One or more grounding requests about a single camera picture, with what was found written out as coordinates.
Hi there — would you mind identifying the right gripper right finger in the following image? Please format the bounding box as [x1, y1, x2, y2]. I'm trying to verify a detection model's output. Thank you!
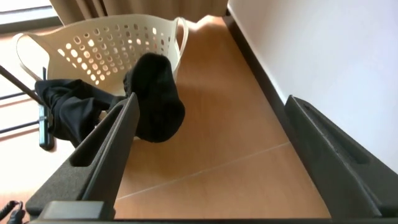
[284, 95, 398, 219]

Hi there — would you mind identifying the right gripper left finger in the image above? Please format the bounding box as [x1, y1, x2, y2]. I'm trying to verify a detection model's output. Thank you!
[25, 92, 141, 220]

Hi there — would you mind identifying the black garment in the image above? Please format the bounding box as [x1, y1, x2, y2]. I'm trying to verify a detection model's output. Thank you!
[34, 52, 187, 149]

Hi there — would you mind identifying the black clothes rack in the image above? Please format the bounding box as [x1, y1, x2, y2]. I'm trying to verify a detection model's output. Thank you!
[0, 64, 56, 152]

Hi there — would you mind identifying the white laundry basket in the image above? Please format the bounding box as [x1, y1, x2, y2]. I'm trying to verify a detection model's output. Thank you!
[15, 14, 190, 98]

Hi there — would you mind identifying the brown curtain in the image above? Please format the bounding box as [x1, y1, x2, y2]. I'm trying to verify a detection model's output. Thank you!
[49, 0, 229, 26]

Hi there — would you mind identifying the window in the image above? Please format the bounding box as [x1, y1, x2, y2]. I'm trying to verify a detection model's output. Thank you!
[0, 0, 63, 35]

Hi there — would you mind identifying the black cable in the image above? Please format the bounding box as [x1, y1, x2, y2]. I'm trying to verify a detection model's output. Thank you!
[0, 200, 27, 224]

